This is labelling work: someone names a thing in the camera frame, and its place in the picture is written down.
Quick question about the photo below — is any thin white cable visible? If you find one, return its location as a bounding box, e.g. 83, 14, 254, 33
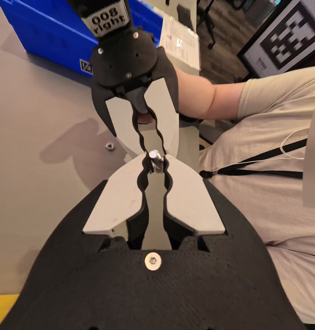
207, 126, 311, 172

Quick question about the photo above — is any person in beige shirt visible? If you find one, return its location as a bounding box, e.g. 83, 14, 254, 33
199, 66, 315, 324

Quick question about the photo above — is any blue plastic bin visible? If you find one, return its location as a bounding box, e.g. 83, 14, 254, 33
0, 0, 164, 78

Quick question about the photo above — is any black white tag sign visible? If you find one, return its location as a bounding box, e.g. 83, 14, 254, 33
237, 0, 315, 79

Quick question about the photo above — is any black lanyard strap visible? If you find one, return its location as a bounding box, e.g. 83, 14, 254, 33
199, 139, 308, 179

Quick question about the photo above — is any silver hex bolt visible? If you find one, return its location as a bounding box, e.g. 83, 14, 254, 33
148, 150, 165, 174

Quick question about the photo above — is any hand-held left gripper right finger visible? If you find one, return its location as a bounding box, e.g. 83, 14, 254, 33
163, 154, 226, 237

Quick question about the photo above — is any black wheeled chair base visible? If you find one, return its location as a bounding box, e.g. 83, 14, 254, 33
196, 0, 248, 50

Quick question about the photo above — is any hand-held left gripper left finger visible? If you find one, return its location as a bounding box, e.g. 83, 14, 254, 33
83, 152, 150, 241

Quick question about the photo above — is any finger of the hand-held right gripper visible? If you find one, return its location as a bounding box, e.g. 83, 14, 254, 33
144, 77, 180, 158
105, 96, 148, 161

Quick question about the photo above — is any yellow plastic bin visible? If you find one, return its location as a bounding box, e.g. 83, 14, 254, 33
0, 294, 20, 330

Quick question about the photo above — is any illustrated instruction sheet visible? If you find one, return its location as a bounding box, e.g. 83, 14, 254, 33
160, 13, 201, 71

